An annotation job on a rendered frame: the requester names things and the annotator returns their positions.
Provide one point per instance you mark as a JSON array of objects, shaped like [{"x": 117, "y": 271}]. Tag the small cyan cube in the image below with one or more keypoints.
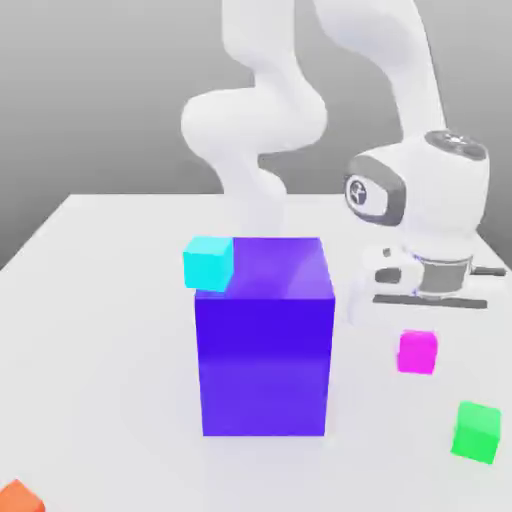
[{"x": 208, "y": 264}]

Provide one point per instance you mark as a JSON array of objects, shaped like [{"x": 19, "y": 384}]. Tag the small orange cube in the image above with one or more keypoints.
[{"x": 18, "y": 500}]

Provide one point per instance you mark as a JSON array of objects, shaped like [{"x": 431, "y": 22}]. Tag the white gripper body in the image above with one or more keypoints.
[{"x": 430, "y": 301}]

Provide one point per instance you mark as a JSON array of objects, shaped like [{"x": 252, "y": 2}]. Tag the small magenta cube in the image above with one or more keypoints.
[{"x": 417, "y": 352}]

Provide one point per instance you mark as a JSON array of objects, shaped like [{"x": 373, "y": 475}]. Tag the small green cube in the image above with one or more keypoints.
[{"x": 476, "y": 434}]

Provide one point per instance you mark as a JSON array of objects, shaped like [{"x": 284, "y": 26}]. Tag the large blue box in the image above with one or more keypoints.
[{"x": 264, "y": 360}]

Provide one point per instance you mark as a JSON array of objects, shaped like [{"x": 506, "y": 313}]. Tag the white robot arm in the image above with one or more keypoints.
[{"x": 256, "y": 120}]

